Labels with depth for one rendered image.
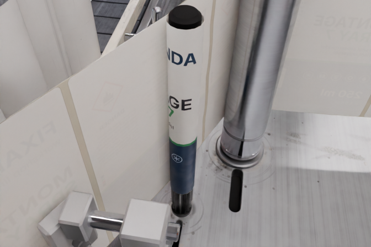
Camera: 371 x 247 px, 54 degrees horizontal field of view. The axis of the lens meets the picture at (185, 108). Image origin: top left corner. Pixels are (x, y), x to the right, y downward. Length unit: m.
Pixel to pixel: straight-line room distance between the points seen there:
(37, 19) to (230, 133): 0.18
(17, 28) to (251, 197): 0.23
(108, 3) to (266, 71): 0.35
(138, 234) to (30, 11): 0.21
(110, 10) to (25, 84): 0.27
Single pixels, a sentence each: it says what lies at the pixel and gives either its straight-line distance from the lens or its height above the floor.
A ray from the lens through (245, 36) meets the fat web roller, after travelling 0.25.
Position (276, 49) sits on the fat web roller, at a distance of 0.25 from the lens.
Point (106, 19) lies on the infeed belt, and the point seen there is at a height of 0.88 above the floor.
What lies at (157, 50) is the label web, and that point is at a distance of 0.18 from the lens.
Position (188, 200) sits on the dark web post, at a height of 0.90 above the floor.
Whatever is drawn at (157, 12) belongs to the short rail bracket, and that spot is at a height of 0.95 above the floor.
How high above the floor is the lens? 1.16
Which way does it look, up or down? 46 degrees down
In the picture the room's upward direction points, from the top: 1 degrees clockwise
